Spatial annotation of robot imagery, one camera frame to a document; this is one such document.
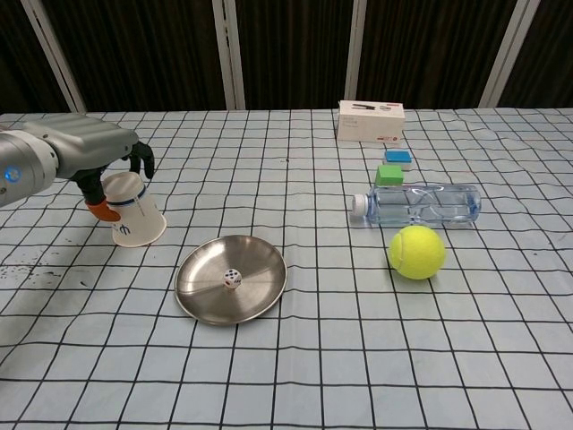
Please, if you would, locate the blue white eraser block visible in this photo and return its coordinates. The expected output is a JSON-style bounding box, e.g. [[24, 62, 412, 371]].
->
[[384, 150, 413, 171]]

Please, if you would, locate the white paper cup blue print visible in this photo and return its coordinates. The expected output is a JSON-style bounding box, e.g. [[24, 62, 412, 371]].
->
[[98, 173, 167, 248]]

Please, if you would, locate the light blue checked tablecloth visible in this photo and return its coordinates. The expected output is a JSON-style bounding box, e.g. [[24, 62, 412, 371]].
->
[[0, 107, 573, 430]]

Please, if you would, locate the clear plastic water bottle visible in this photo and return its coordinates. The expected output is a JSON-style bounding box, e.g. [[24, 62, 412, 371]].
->
[[349, 184, 483, 228]]

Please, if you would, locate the yellow tennis ball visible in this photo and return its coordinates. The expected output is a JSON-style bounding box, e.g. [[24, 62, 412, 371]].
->
[[388, 225, 447, 281]]

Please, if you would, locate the white stapler box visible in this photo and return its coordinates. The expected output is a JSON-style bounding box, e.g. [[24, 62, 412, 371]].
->
[[337, 99, 406, 145]]

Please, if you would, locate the green cube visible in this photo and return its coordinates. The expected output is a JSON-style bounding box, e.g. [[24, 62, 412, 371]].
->
[[374, 164, 406, 186]]

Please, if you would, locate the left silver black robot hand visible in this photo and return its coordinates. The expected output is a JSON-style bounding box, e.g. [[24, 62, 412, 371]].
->
[[20, 114, 156, 224]]

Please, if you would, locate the round steel plate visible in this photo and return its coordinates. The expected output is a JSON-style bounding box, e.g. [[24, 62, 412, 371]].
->
[[174, 234, 288, 326]]

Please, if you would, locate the white metal frame post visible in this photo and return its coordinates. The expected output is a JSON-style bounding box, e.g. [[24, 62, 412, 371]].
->
[[477, 0, 543, 108], [211, 0, 246, 110], [344, 0, 369, 103], [21, 0, 87, 113]]

